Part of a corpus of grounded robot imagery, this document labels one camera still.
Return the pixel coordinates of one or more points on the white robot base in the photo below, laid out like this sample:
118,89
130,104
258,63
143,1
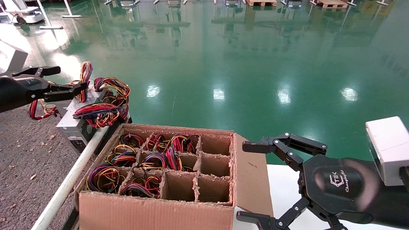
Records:
25,16

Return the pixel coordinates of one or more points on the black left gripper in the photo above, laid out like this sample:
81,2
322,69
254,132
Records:
16,92

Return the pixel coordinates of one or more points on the white table frame pipe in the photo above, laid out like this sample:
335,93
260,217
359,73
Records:
70,182

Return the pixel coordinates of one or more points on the white stand pole with foot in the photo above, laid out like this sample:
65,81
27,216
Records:
51,27
72,16

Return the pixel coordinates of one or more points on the grey mobile robot base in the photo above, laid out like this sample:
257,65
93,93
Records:
232,3
127,3
294,3

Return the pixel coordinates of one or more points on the wooden pallet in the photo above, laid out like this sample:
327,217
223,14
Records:
332,4
260,3

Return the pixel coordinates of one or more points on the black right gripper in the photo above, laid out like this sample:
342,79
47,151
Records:
338,185

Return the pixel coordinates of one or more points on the brown cardboard box with dividers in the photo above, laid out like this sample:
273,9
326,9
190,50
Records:
159,214

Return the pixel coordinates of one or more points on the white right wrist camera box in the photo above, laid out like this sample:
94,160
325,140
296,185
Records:
389,150

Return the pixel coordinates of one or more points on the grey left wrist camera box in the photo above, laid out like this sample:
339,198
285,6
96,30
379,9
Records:
11,59

